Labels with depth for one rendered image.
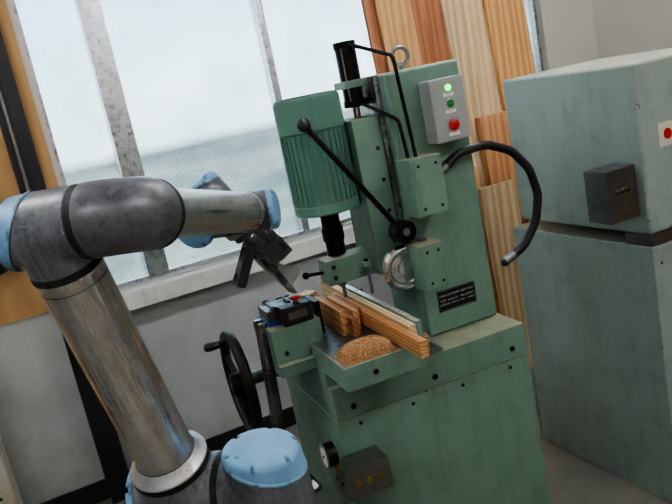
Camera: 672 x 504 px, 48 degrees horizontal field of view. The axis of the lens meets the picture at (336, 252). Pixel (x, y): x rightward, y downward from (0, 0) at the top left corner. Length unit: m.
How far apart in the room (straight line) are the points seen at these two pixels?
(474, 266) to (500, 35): 1.94
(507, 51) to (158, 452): 2.92
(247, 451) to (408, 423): 0.67
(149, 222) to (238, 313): 2.30
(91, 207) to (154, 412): 0.41
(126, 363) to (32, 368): 2.02
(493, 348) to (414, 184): 0.50
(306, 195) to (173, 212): 0.81
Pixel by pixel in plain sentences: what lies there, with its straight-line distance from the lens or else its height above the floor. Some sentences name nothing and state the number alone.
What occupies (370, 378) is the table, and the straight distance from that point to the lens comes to 1.75.
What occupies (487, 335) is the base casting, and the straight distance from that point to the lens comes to 2.05.
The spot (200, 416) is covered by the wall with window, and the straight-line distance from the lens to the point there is 3.49.
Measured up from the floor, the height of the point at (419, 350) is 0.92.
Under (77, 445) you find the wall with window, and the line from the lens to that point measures 3.42.
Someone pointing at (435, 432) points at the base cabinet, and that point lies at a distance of 2.05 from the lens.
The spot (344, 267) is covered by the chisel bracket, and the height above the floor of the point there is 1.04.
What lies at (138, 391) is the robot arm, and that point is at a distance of 1.32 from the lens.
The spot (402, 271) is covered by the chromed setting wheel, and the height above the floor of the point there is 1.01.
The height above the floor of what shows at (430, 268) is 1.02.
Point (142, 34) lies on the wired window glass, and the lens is 3.35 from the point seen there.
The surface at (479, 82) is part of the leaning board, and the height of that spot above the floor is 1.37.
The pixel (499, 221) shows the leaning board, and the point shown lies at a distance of 3.58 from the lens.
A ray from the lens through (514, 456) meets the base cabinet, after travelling 2.22.
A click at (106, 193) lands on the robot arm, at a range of 1.13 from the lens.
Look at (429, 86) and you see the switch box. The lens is 1.95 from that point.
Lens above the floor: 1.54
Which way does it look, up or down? 13 degrees down
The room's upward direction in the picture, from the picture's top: 12 degrees counter-clockwise
